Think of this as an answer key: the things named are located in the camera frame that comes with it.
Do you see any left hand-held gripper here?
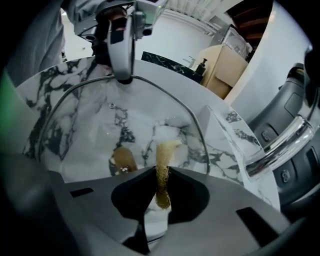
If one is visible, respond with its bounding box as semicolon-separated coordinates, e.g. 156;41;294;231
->
74;0;169;86

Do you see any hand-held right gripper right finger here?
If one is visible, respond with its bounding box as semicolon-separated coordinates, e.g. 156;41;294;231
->
149;166;301;256

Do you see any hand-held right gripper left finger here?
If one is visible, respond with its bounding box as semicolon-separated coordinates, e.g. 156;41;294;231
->
51;165;161;256

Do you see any beige loofah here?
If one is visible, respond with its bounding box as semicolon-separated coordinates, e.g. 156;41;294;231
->
154;139;183;211

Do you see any black marble table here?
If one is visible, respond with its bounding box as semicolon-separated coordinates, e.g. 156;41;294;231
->
141;50;202;83

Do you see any white marble sink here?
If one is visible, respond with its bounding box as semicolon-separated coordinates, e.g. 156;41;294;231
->
14;56;281;246

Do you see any person's grey jacket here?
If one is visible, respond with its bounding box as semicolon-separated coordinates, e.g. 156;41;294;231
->
4;0;108;86

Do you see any small chrome table faucet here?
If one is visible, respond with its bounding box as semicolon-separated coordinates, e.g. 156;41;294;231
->
183;55;196;69

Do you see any black pump soap dispenser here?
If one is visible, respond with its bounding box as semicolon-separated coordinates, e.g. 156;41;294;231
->
192;57;209;83

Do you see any chrome sink faucet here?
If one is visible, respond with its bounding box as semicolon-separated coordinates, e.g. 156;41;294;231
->
244;113;315;182

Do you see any large cardboard box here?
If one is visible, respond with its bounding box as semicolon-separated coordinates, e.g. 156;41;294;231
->
199;44;249;100

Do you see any large white fan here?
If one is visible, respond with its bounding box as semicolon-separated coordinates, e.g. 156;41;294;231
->
214;23;252;61

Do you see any black round appliance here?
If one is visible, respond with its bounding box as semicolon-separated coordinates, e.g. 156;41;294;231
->
246;44;320;213

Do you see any brown wooden staircase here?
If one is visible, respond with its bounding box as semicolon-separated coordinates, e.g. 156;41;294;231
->
226;0;275;48

